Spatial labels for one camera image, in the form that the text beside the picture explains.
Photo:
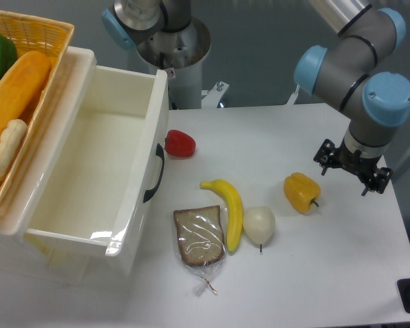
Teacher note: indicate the black drawer handle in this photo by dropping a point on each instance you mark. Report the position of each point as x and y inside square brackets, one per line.
[157, 175]

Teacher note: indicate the yellow wicker basket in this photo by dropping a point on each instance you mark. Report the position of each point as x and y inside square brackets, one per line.
[31, 50]

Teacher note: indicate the yellow banana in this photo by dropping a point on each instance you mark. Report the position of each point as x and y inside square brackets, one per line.
[233, 201]

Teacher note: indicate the orange baguette loaf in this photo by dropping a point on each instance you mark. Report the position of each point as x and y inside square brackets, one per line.
[20, 84]

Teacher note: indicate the yellow bell pepper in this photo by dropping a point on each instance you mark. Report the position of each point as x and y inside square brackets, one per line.
[302, 192]

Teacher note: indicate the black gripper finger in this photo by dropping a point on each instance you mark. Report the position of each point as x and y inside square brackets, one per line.
[326, 156]
[376, 179]

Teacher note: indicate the bagged brown bread slice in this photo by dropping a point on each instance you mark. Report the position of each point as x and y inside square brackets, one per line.
[201, 245]

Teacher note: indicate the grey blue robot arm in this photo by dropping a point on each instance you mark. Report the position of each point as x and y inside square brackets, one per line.
[343, 77]

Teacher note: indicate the white table frame bracket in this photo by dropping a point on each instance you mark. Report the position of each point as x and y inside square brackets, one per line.
[213, 98]

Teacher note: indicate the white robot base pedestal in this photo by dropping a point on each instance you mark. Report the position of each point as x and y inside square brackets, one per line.
[181, 55]

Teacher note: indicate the red bell pepper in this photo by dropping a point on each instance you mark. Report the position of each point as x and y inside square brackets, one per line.
[180, 144]

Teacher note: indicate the white plastic drawer box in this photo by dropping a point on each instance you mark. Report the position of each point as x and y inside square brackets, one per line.
[78, 192]

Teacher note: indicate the cream pastry piece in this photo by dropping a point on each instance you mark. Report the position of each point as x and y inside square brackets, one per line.
[9, 142]

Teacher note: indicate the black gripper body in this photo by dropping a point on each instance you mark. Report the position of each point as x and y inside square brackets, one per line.
[356, 158]

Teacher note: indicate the pale yellow pear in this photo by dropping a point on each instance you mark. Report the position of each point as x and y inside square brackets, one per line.
[259, 225]

